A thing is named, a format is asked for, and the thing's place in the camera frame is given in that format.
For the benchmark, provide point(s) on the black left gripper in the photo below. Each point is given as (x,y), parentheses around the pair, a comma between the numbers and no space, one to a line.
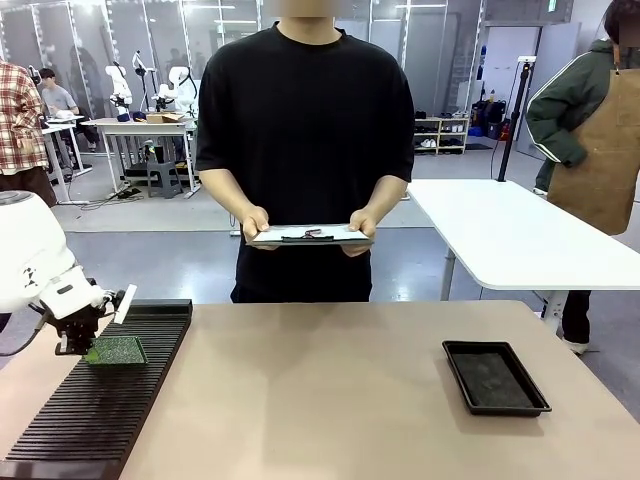
(75,327)

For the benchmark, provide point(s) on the green PCB board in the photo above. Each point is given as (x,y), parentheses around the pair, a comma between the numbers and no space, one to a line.
(122,350)

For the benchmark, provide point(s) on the grey clipboard with paper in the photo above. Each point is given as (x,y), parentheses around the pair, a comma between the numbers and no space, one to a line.
(310,236)

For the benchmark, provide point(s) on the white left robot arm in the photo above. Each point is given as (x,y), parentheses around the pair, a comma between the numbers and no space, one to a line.
(25,250)

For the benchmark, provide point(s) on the person's right forearm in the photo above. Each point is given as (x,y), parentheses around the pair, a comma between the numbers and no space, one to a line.
(227,192)

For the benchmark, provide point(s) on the person's left forearm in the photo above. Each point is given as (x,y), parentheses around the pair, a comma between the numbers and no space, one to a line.
(385,197)

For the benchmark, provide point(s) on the black slotted PCB rack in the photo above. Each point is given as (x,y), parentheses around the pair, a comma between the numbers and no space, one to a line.
(100,400)

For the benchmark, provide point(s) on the person's right hand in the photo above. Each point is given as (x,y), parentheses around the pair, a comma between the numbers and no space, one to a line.
(255,224)

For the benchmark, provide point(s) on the person's left hand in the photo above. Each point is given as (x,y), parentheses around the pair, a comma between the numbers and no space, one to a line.
(362,227)

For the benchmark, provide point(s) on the grey plastic stool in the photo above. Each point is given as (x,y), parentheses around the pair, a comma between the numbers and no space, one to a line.
(164,179)

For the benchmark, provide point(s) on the white background desk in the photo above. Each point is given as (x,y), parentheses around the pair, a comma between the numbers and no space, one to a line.
(65,150)

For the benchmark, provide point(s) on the white background work table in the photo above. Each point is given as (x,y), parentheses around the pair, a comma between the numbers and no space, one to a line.
(140,135)

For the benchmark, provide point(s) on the person in plaid shirt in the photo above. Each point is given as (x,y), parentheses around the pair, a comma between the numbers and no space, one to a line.
(17,130)

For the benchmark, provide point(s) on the open cardboard box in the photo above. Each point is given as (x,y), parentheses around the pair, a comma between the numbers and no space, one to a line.
(165,118)

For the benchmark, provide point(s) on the seated person in grey shirt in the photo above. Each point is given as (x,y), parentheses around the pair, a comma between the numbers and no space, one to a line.
(60,102)

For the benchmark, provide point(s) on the dark red pen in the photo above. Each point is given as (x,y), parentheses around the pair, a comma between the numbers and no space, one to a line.
(312,232)

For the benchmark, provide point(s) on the person in black t-shirt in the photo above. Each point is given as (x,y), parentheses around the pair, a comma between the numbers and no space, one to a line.
(305,125)

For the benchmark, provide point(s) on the black shallow plastic tray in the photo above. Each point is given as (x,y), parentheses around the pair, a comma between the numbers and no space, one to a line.
(492,377)

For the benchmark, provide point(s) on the wooden shoe shelf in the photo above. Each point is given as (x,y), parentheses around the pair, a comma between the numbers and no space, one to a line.
(442,135)

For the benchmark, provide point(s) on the white table with rounded corners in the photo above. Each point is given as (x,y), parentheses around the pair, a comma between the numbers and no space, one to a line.
(515,230)

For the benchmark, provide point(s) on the dark bags pile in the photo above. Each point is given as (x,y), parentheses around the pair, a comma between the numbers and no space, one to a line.
(489,119)

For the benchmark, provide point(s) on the person in brown apron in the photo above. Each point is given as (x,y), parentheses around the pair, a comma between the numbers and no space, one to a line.
(590,130)

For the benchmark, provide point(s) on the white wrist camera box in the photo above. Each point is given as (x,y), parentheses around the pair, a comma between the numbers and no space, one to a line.
(125,303)

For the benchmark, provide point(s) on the black camera pole stand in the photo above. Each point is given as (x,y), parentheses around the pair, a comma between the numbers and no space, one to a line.
(512,120)

